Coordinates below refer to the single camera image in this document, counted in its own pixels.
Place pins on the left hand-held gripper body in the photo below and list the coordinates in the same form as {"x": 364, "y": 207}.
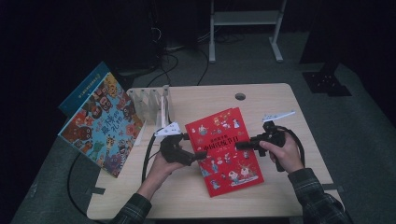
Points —
{"x": 171, "y": 149}

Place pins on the person's right hand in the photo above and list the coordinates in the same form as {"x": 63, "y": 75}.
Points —
{"x": 289, "y": 155}

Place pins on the person's left hand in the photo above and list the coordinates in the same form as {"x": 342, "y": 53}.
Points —
{"x": 163, "y": 171}

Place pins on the colourful animals picture book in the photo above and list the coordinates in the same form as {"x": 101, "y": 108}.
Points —
{"x": 102, "y": 130}

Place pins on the blue monster picture book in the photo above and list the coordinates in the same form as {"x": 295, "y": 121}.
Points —
{"x": 81, "y": 90}

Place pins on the clear acrylic book rack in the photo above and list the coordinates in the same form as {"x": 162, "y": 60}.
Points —
{"x": 146, "y": 105}

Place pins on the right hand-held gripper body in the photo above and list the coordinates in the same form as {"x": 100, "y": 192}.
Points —
{"x": 274, "y": 137}

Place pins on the red picture book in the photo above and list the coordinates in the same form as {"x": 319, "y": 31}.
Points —
{"x": 224, "y": 155}

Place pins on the white metal table frame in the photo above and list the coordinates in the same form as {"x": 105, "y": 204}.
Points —
{"x": 246, "y": 17}

